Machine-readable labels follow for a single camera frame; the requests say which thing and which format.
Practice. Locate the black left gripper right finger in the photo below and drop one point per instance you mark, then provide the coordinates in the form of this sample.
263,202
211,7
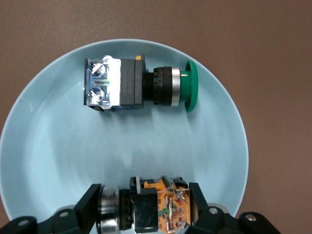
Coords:
209,219

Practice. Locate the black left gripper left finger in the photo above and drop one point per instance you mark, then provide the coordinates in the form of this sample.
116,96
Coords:
84,209

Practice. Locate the orange push-button switch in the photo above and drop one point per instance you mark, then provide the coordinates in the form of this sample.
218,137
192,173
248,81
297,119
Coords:
146,209

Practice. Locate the light blue round plate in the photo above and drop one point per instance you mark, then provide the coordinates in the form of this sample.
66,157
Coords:
122,146

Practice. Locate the green mushroom push-button switch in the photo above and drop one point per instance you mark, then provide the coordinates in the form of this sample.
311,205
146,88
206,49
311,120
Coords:
129,83

